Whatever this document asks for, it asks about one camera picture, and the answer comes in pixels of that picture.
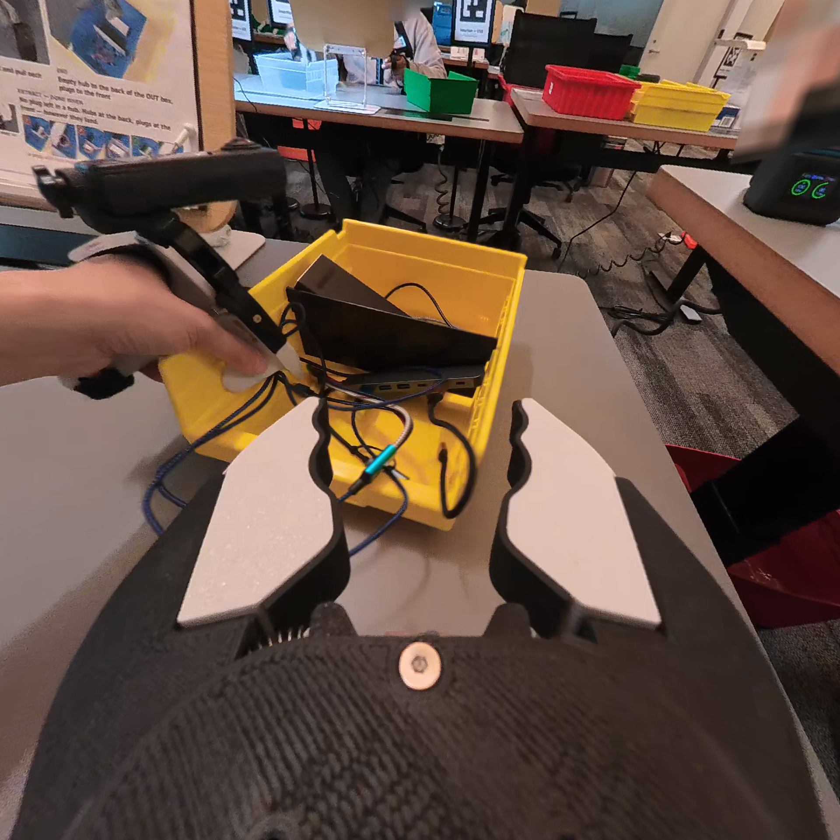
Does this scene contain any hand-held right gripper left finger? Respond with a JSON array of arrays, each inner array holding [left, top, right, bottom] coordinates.
[[176, 398, 351, 628]]

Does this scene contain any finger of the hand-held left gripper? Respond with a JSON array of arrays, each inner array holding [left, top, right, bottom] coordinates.
[[142, 224, 288, 392]]

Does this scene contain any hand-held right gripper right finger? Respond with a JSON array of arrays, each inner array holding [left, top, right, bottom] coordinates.
[[490, 398, 664, 634]]

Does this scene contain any thin black cable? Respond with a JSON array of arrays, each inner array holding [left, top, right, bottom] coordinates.
[[283, 283, 481, 521]]

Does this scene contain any blue braided usb cable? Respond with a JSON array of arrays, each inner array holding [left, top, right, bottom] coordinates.
[[142, 368, 416, 559]]

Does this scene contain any yellow plastic bin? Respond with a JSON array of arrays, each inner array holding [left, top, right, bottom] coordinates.
[[161, 218, 529, 531], [630, 79, 732, 132]]

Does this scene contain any person's left hand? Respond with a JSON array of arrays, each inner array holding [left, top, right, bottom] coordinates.
[[0, 256, 259, 395]]

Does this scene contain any illustrated instruction board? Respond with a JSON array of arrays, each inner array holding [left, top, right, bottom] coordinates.
[[0, 0, 237, 211]]

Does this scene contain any clear plastic bin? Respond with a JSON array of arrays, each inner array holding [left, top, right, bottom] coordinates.
[[256, 50, 340, 99]]

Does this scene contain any red plastic bin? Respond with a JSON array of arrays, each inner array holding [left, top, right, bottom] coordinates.
[[667, 444, 840, 631], [542, 63, 641, 120]]

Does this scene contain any green plastic tray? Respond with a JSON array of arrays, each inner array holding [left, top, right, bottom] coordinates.
[[403, 69, 480, 116]]

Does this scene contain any black white marker tag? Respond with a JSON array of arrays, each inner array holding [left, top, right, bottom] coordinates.
[[451, 0, 502, 48]]

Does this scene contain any black device with green screen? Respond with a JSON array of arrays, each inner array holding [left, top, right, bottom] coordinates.
[[745, 138, 840, 227]]

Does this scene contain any black monitor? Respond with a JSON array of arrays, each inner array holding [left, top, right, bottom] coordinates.
[[503, 11, 634, 90]]

